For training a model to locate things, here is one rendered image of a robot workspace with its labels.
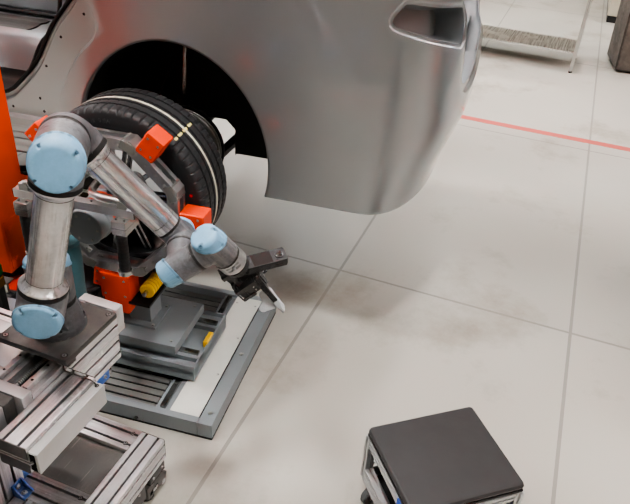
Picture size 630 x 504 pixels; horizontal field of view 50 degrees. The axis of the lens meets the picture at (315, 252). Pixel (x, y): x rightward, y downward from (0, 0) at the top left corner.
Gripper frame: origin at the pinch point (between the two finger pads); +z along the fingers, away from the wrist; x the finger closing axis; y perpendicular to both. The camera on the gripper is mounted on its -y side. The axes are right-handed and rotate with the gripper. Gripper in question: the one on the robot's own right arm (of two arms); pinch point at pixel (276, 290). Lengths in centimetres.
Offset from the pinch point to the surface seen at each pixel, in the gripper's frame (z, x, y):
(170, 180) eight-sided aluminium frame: 0, -63, 16
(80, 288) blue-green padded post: 15, -61, 68
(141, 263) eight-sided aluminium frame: 21, -60, 45
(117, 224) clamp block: -14, -45, 32
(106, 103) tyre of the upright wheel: -20, -91, 19
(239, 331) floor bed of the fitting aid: 92, -60, 44
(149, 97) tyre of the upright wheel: -11, -92, 7
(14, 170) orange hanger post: -15, -100, 63
